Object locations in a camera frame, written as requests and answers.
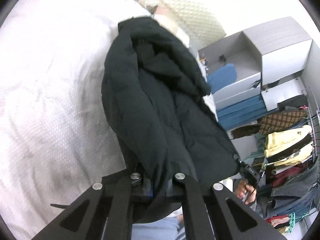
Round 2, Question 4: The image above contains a cream quilted headboard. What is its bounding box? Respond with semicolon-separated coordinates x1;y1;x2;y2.
135;0;226;50

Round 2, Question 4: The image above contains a black padded jacket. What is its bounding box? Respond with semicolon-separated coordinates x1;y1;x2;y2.
101;17;239;223

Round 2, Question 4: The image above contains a light blue jeans leg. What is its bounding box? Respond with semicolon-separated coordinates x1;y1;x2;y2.
131;215;186;240

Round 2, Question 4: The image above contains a grey bedside cabinet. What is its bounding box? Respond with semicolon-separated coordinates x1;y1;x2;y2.
199;17;313;111

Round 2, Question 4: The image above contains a light grey bed blanket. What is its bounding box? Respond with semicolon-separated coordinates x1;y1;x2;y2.
1;0;148;239

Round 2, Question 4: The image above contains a brown checked garment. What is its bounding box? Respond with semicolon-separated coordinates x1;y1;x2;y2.
231;109;308;139

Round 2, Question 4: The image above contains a person right hand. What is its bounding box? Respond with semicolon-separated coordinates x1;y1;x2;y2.
235;180;257;205

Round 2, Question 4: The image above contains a pale yellow garment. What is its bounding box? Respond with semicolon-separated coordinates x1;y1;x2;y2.
264;125;313;167

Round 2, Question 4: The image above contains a blue folded curtain fabric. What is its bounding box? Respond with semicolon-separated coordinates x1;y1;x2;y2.
217;95;277;131

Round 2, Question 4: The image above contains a blue cushion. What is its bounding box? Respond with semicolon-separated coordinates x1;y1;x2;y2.
207;63;238;94

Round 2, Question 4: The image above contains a grey denim garment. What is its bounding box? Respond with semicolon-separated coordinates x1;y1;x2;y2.
255;164;318;219

